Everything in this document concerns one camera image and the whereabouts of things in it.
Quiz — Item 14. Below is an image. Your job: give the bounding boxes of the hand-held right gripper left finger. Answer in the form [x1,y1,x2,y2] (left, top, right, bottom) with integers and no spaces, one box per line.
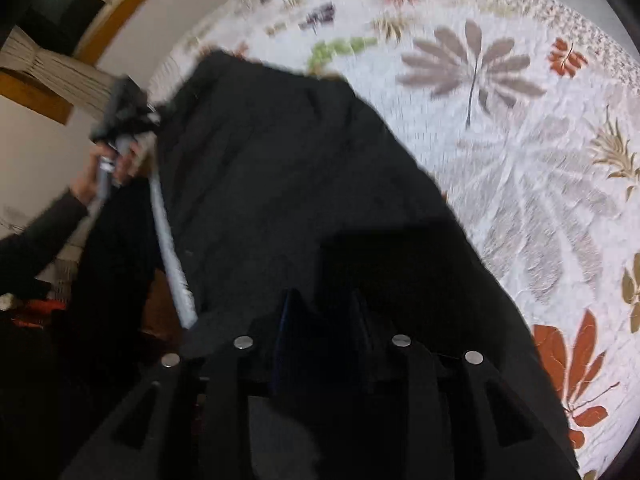
[59,287,321,480]

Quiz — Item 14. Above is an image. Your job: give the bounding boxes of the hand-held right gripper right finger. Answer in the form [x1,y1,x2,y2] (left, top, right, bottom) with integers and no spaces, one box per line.
[350,289,581,480]

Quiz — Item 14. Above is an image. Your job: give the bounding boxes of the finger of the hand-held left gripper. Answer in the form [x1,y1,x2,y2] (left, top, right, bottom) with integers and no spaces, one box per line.
[134,102,164,133]

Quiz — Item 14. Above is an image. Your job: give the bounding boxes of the black pants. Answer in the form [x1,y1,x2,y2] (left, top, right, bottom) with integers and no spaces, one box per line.
[55,49,583,480]

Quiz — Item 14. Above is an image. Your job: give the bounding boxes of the person's left forearm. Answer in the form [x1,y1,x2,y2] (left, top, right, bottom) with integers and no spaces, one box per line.
[0,186,92,302]

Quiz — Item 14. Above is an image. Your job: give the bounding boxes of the person's left hand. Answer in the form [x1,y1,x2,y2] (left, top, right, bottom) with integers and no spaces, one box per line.
[70,139,144,202]

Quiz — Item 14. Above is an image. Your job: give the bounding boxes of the beige curtain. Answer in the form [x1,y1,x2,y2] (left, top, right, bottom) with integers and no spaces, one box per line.
[0,25,119,109]

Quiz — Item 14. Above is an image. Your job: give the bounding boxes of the wooden framed window with curtain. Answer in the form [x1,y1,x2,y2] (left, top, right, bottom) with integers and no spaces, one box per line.
[0,0,193,127]

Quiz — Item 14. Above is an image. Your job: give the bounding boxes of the floral quilted bed cover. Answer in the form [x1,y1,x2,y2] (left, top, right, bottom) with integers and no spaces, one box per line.
[145,0,640,480]

